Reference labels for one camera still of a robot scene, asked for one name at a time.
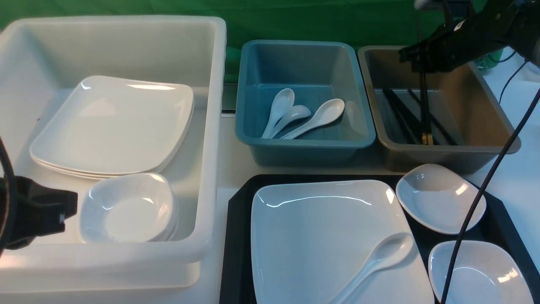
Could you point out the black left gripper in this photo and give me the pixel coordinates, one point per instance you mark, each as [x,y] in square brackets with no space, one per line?
[40,211]

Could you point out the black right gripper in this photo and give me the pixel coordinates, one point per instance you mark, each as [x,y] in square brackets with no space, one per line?
[445,50]

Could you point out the black chopstick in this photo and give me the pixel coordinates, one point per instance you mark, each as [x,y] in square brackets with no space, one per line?
[425,113]

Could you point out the white small dish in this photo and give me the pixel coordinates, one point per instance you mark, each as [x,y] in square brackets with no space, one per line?
[486,274]
[436,197]

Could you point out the large white rice plate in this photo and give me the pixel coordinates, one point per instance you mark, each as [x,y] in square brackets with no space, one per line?
[308,240]

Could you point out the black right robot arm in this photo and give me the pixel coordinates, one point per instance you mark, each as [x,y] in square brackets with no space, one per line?
[500,23]

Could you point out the top stacked white square plate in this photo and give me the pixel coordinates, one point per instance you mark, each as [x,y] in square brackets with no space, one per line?
[113,126]

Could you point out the green backdrop cloth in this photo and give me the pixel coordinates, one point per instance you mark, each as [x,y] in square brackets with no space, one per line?
[357,23]

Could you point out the brown plastic bin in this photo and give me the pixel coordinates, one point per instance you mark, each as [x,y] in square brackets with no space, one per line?
[469,126]

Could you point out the black chopsticks in bin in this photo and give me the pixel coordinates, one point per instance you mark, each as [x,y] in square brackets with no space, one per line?
[410,125]

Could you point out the stacked white small bowl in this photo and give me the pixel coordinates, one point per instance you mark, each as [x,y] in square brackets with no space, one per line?
[132,208]

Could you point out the large white plastic tub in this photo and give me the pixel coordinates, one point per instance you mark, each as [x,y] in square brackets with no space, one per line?
[42,61]

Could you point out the teal plastic bin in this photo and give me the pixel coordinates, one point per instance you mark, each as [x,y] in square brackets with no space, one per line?
[316,72]

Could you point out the white ceramic spoon middle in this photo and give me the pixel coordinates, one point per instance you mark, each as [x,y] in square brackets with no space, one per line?
[295,113]

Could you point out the white ceramic spoon left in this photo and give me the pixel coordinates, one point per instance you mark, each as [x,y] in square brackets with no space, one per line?
[282,102]

